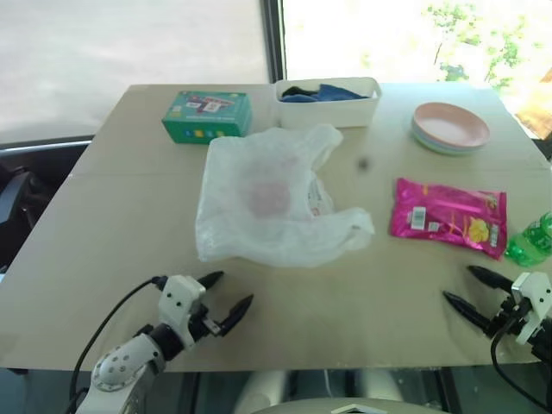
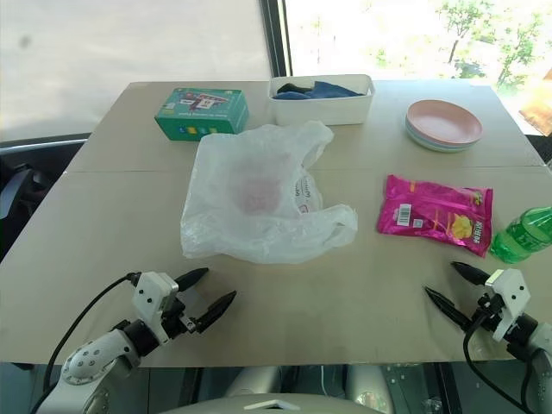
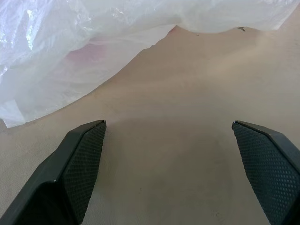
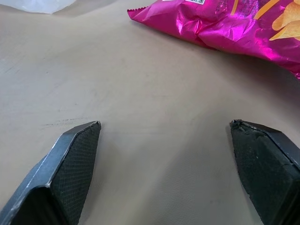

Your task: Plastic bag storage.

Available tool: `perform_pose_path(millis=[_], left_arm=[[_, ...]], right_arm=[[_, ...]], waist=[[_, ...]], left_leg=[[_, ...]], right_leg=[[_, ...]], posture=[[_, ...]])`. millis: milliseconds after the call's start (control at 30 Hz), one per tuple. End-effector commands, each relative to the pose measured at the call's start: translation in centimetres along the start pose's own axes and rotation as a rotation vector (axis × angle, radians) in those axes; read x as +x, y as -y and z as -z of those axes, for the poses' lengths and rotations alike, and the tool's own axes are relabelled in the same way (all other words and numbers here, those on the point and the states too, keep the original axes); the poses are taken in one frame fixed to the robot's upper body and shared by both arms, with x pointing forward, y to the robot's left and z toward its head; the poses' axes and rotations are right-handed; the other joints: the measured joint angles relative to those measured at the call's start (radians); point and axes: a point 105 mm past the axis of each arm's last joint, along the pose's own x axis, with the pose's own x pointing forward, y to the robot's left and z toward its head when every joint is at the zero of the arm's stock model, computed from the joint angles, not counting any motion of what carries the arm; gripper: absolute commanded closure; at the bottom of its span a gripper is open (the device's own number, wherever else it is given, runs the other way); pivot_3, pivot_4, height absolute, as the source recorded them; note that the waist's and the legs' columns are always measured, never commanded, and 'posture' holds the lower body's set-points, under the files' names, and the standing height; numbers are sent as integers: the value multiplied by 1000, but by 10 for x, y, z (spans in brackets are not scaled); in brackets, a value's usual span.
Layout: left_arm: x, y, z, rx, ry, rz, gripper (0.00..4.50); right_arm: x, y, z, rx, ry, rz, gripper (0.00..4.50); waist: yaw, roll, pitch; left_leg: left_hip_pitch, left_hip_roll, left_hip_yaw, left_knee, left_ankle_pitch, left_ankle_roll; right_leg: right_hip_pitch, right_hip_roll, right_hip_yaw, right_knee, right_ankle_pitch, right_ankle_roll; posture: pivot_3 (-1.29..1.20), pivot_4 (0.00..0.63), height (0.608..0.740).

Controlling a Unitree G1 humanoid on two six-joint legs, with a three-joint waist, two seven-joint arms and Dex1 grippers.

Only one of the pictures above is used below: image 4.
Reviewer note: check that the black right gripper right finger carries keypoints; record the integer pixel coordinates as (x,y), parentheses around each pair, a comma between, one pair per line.
(269,173)

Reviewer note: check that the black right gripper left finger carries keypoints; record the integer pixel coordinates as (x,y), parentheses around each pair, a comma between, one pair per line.
(58,178)

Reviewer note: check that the magenta foil chips bag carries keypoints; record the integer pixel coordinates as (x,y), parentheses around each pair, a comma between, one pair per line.
(225,25)

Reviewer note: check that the clear plastic bag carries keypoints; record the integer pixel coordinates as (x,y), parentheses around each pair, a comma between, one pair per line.
(39,4)

